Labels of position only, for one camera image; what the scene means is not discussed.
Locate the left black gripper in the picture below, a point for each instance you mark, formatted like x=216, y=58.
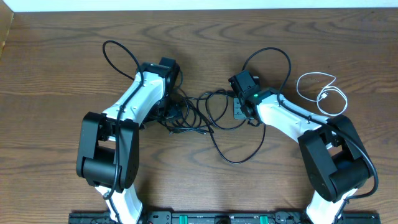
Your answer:
x=177, y=110

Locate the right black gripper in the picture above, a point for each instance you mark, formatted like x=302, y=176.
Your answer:
x=237, y=112

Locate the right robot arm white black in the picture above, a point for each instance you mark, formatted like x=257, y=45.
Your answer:
x=336, y=162

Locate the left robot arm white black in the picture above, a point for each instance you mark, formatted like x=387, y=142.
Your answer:
x=108, y=152

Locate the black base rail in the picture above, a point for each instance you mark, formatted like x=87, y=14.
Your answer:
x=167, y=217

